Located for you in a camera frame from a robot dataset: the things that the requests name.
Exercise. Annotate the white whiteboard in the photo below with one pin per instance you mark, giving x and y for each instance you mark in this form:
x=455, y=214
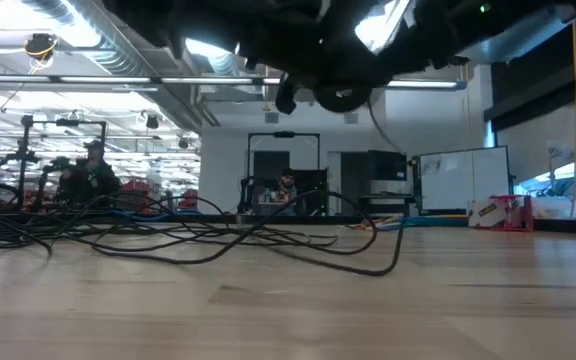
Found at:
x=463, y=177

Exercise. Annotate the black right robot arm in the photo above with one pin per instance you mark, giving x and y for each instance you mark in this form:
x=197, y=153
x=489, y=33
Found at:
x=518, y=20

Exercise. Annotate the silver ventilation duct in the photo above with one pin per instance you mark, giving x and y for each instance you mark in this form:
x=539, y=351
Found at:
x=118, y=45

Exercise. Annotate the black equipment cart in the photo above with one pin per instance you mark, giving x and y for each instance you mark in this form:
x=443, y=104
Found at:
x=387, y=167

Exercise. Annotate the long ceiling light bar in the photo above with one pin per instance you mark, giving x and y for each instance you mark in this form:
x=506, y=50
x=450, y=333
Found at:
x=103, y=79

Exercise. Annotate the red storage bins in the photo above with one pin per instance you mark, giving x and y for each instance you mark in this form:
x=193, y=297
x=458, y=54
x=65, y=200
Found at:
x=189, y=198
x=135, y=192

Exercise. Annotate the red tape dispenser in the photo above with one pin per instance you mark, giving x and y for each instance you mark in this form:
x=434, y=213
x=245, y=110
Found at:
x=498, y=212

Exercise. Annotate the black gantry frame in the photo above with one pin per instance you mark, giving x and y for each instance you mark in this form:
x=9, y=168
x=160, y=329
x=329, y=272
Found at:
x=284, y=134
x=25, y=160

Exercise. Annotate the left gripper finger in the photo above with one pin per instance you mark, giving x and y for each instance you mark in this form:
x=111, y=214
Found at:
x=286, y=97

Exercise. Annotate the black plastic spool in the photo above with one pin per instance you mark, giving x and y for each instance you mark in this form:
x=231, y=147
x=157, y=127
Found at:
x=328, y=102

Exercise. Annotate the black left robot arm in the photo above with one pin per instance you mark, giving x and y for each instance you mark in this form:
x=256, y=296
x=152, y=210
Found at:
x=133, y=12

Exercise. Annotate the person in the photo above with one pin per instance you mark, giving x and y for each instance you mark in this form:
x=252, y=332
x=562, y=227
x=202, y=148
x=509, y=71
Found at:
x=284, y=187
x=90, y=175

